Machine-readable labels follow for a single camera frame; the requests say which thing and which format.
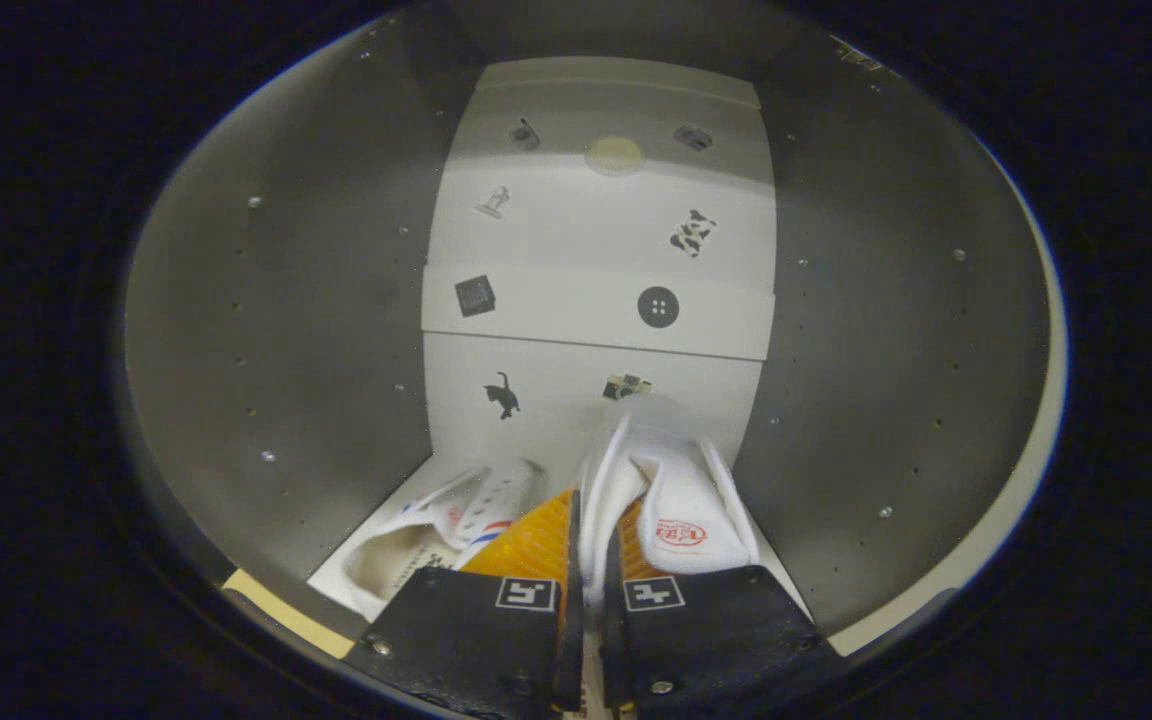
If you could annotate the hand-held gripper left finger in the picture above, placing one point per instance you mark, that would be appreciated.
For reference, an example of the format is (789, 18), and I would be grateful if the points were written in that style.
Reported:
(569, 650)

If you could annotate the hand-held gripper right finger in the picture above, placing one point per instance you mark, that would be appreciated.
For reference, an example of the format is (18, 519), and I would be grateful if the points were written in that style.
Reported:
(716, 630)

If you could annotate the white shoe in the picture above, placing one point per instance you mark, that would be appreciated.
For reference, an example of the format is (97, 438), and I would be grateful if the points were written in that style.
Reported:
(406, 550)
(681, 480)

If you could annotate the grey shoe cabinet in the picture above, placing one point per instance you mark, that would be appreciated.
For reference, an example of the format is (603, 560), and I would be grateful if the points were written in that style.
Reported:
(316, 300)

